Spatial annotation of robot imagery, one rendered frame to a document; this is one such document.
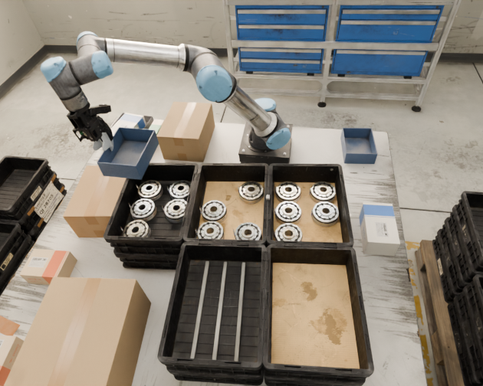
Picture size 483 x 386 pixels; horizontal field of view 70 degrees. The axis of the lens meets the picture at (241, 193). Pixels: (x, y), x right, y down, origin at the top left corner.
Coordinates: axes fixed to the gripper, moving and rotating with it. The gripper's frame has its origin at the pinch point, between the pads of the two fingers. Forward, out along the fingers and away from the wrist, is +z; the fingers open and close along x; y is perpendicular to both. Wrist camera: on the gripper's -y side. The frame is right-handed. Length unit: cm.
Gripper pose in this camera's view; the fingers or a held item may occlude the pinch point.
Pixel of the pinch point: (110, 146)
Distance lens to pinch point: 140.2
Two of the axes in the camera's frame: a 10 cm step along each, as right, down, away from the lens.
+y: -2.1, 7.5, -6.3
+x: 9.6, 0.2, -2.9
